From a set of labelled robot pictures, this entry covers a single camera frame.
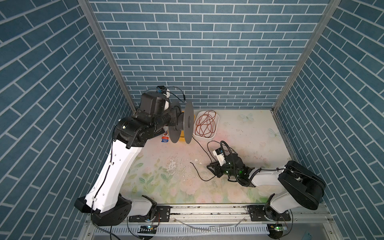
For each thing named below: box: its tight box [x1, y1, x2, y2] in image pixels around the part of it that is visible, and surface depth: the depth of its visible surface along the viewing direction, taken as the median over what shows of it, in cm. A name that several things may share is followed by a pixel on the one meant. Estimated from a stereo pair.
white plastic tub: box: [193, 110, 220, 140], surface depth 110 cm
